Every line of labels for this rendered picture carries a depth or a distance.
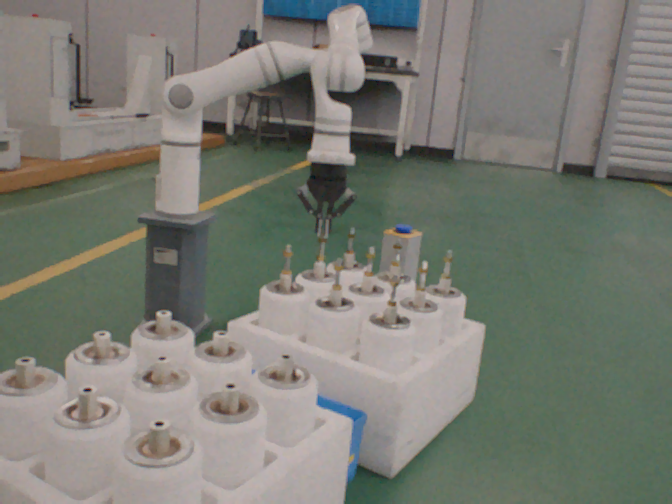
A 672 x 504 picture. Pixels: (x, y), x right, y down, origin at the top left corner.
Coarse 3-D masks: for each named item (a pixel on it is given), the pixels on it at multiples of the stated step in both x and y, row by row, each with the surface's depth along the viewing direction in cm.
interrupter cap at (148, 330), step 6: (144, 324) 104; (150, 324) 105; (156, 324) 105; (174, 324) 106; (180, 324) 106; (144, 330) 102; (150, 330) 103; (156, 330) 103; (174, 330) 104; (180, 330) 103; (186, 330) 103; (144, 336) 100; (150, 336) 100; (156, 336) 100; (162, 336) 101; (168, 336) 101; (174, 336) 101; (180, 336) 101
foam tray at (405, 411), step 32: (256, 320) 132; (256, 352) 126; (288, 352) 121; (320, 352) 119; (352, 352) 120; (416, 352) 123; (448, 352) 125; (480, 352) 142; (320, 384) 118; (352, 384) 115; (384, 384) 111; (416, 384) 114; (448, 384) 129; (384, 416) 112; (416, 416) 117; (448, 416) 133; (384, 448) 113; (416, 448) 121
